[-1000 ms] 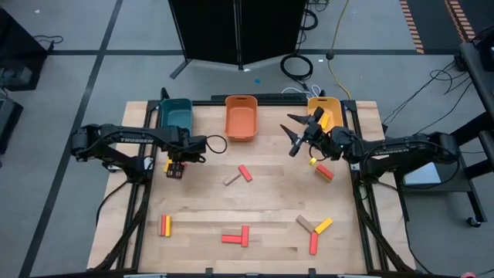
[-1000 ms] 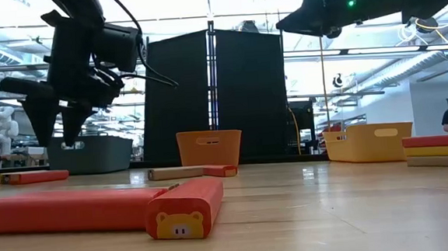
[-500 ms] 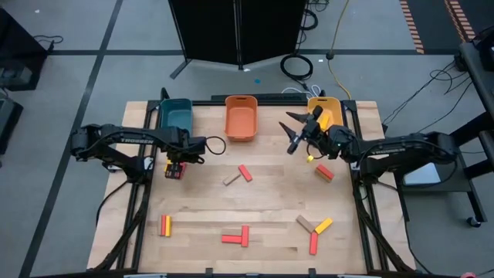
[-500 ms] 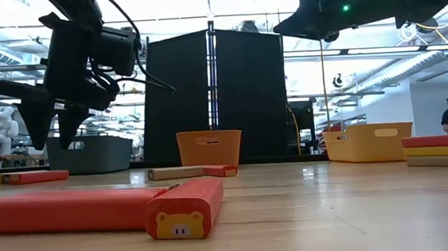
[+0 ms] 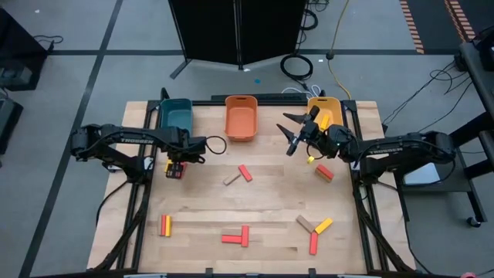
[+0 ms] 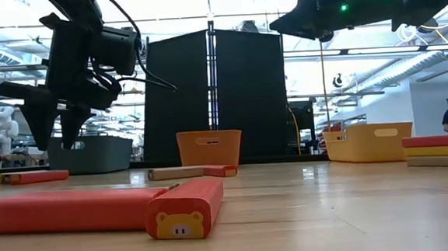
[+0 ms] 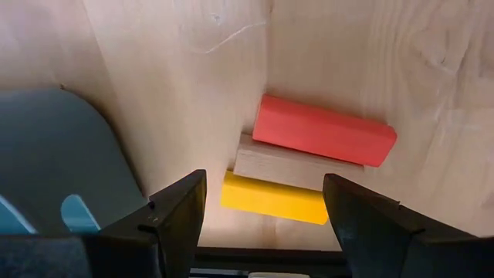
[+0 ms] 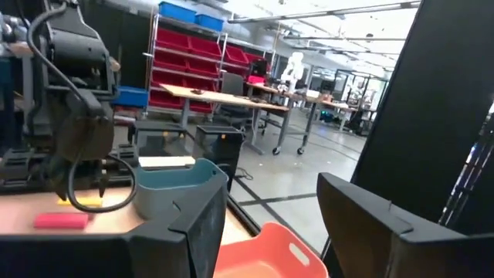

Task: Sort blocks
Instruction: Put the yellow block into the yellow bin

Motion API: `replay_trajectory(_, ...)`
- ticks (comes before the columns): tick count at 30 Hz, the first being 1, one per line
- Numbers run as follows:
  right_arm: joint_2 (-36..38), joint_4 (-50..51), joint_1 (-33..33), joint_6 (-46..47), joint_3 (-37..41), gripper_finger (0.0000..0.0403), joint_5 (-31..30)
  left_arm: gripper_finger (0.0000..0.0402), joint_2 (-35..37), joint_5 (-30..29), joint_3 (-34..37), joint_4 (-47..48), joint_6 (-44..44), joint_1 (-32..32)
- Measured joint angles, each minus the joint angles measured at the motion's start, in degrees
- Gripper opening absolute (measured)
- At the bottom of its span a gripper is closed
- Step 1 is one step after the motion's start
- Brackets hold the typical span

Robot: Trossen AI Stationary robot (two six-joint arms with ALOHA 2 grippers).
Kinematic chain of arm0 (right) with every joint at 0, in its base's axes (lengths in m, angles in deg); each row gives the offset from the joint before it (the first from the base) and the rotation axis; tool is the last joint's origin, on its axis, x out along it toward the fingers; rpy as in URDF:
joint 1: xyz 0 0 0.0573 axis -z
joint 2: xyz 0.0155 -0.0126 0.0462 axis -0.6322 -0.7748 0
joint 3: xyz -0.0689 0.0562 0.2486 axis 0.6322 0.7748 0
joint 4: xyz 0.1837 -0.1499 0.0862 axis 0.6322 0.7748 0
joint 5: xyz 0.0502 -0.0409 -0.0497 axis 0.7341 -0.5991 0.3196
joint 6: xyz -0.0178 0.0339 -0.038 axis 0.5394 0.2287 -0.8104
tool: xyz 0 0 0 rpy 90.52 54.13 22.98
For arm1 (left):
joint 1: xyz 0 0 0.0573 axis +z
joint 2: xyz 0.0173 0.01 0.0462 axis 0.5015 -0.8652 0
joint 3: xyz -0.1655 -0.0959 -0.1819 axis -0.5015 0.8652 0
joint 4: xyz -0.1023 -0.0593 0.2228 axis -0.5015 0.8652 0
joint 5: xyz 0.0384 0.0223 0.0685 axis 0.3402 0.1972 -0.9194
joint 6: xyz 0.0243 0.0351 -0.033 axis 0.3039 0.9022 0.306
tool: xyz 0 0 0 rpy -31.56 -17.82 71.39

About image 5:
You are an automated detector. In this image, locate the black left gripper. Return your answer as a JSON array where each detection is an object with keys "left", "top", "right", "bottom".
[{"left": 166, "top": 137, "right": 208, "bottom": 180}]

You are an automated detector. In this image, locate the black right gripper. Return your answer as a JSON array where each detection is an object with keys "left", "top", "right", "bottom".
[{"left": 276, "top": 105, "right": 330, "bottom": 157}]

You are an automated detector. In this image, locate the yellow plastic bin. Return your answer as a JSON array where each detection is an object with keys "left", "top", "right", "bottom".
[{"left": 306, "top": 96, "right": 344, "bottom": 132}]

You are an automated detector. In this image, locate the black power strip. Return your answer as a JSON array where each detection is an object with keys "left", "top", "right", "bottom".
[{"left": 210, "top": 93, "right": 309, "bottom": 103}]

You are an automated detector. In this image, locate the orange plastic bin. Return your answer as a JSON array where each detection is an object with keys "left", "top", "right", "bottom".
[{"left": 224, "top": 95, "right": 259, "bottom": 143}]

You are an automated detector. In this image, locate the teal plastic bin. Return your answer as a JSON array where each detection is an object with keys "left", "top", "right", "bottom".
[{"left": 158, "top": 97, "right": 194, "bottom": 137}]

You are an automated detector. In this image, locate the black folding partition screen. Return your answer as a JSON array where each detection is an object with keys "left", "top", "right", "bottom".
[{"left": 167, "top": 0, "right": 310, "bottom": 80}]

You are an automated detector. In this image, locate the white paper sheet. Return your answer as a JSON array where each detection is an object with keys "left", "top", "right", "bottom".
[{"left": 403, "top": 161, "right": 442, "bottom": 186}]

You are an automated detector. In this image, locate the black equipment case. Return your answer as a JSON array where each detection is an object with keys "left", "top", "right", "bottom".
[{"left": 0, "top": 96, "right": 24, "bottom": 155}]

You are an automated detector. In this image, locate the black metal cart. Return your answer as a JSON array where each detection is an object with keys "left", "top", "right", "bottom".
[{"left": 393, "top": 26, "right": 494, "bottom": 229}]

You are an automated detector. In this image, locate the black equipment cabinet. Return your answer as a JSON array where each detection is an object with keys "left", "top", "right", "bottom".
[{"left": 0, "top": 7, "right": 49, "bottom": 92}]

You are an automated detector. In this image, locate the black box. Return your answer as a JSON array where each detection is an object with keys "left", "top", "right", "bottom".
[{"left": 476, "top": 26, "right": 494, "bottom": 73}]

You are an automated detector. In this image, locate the white cable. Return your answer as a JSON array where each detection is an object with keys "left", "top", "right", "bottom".
[{"left": 281, "top": 84, "right": 322, "bottom": 100}]

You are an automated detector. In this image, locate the black left camera cable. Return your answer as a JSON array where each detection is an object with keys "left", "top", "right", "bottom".
[{"left": 200, "top": 134, "right": 228, "bottom": 156}]

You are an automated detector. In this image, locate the coiled black cable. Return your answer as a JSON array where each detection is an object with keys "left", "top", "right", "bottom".
[
  {"left": 299, "top": 7, "right": 320, "bottom": 32},
  {"left": 279, "top": 53, "right": 314, "bottom": 81}
]

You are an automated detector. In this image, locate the black left arm base cable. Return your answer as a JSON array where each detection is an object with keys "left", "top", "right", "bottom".
[{"left": 95, "top": 178, "right": 132, "bottom": 229}]

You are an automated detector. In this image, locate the black arm base cable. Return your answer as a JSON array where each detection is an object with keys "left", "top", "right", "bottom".
[
  {"left": 95, "top": 178, "right": 132, "bottom": 229},
  {"left": 399, "top": 185, "right": 435, "bottom": 276}
]

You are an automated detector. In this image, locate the yellow extension cable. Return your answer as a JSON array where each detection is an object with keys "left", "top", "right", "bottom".
[{"left": 327, "top": 0, "right": 353, "bottom": 100}]

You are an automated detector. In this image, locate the black floor cable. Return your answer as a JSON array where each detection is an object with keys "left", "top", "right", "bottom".
[
  {"left": 381, "top": 59, "right": 464, "bottom": 127},
  {"left": 418, "top": 79, "right": 475, "bottom": 134},
  {"left": 32, "top": 34, "right": 65, "bottom": 53}
]

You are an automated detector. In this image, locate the black right arm base cable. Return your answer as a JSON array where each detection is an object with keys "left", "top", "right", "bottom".
[{"left": 399, "top": 185, "right": 435, "bottom": 276}]

